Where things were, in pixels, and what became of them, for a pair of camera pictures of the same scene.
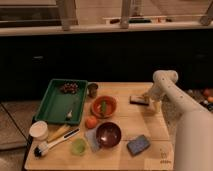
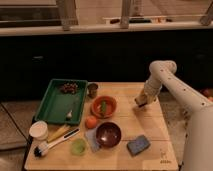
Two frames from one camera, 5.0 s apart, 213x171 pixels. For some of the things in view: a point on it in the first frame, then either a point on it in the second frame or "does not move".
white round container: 39,130 does not move
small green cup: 78,146 does not move
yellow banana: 57,133 does not move
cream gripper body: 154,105 → 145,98
